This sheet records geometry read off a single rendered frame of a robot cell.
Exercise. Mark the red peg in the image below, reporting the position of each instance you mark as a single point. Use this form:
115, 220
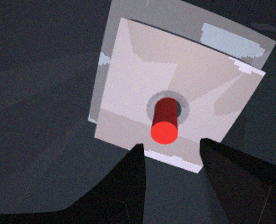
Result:
165, 123

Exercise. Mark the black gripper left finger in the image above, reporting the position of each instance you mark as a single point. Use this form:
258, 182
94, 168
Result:
117, 199

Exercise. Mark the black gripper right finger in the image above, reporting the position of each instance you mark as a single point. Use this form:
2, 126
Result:
244, 184

